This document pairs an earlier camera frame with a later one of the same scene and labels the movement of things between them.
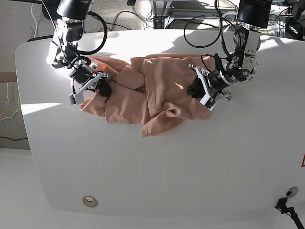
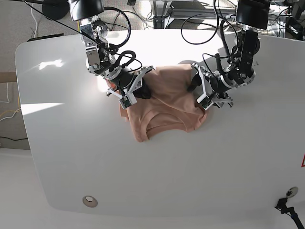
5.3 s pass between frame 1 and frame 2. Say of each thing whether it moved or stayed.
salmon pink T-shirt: moved
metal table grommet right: stayed
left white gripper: moved
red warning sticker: stayed
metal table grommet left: stayed
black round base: stayed
